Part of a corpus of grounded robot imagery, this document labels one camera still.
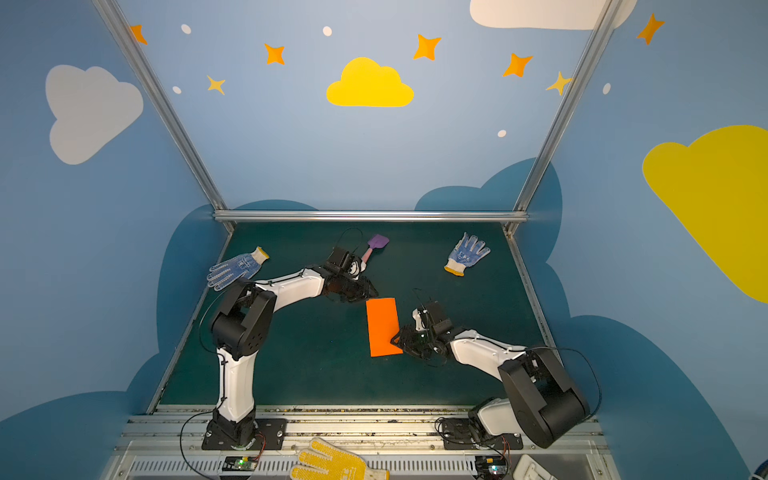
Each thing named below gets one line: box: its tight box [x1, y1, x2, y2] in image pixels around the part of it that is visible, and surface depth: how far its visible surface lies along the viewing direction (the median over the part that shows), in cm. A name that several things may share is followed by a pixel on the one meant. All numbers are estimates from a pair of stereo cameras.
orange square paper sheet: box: [366, 298, 404, 357], surface depth 97 cm
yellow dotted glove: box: [290, 437, 391, 480], surface depth 72 cm
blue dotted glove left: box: [206, 246, 270, 291], surface depth 110 cm
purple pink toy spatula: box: [362, 234, 390, 263], surface depth 117 cm
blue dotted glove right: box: [444, 232, 491, 277], surface depth 114 cm
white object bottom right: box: [512, 454, 559, 480], surface depth 70 cm
